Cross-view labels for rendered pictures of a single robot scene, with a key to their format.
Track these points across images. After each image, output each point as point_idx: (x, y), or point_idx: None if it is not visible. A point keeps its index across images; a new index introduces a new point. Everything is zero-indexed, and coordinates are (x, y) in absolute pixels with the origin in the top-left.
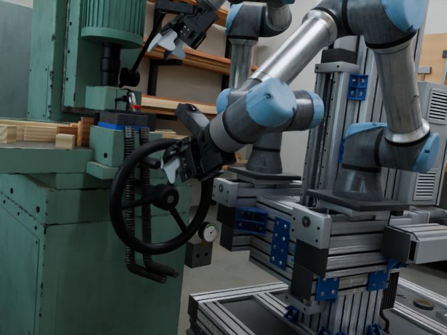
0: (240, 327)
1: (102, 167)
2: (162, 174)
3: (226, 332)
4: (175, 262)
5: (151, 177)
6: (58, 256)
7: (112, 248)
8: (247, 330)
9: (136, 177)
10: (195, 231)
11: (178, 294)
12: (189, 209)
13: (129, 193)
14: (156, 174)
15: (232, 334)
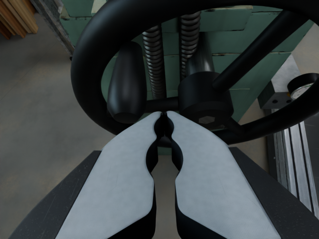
0: (300, 129)
1: (91, 12)
2: (238, 23)
3: (283, 130)
4: (246, 96)
5: (208, 29)
6: (107, 82)
7: (167, 80)
8: (303, 137)
9: (170, 29)
10: (254, 139)
11: (240, 114)
12: (294, 48)
13: (150, 64)
14: (222, 23)
15: (286, 136)
